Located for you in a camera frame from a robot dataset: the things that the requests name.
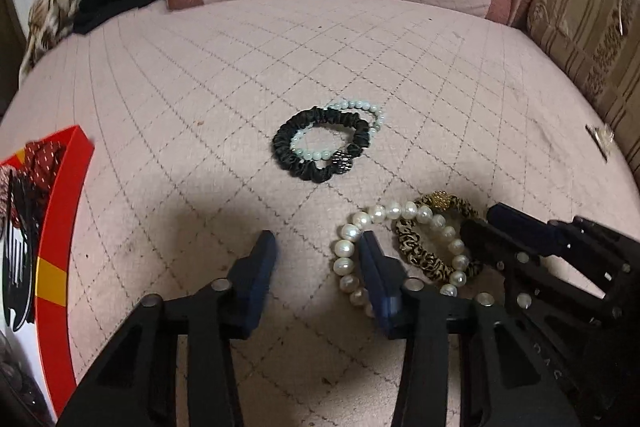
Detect pink quilted mattress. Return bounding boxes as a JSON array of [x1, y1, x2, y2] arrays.
[[0, 0, 636, 427]]

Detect red polka dot scrunchie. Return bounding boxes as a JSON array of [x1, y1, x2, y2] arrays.
[[24, 141, 68, 188]]

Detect clear hair claw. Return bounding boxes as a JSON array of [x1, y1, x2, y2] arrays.
[[590, 123, 616, 158]]

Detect red box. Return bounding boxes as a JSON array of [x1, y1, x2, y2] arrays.
[[0, 125, 96, 418]]

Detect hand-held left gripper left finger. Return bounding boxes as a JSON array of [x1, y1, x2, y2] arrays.
[[56, 229, 278, 427]]

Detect small wrapper scrap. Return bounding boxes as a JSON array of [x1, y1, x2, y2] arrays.
[[586, 124, 610, 162]]

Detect striped floral sofa cushion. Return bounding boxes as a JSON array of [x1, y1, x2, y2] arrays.
[[525, 0, 640, 148]]

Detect red gingham scrunchie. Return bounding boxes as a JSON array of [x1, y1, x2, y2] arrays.
[[0, 167, 16, 228]]

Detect leopard print scrunchie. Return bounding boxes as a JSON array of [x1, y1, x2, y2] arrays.
[[395, 192, 483, 283]]

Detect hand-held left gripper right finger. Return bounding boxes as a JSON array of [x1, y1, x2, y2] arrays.
[[359, 231, 581, 427]]

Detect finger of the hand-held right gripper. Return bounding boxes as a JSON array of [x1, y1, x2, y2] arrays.
[[486, 202, 633, 275], [459, 219, 556, 308]]

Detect pale blue bead bracelet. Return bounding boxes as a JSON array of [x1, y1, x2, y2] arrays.
[[290, 99, 387, 172]]

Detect white pearl bracelet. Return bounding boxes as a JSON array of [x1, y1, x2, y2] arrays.
[[334, 201, 471, 308]]

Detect black scrunchie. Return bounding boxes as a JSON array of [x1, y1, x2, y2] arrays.
[[272, 105, 372, 184]]

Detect grey sheer scrunchie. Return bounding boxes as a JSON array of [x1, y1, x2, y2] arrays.
[[0, 332, 51, 423]]

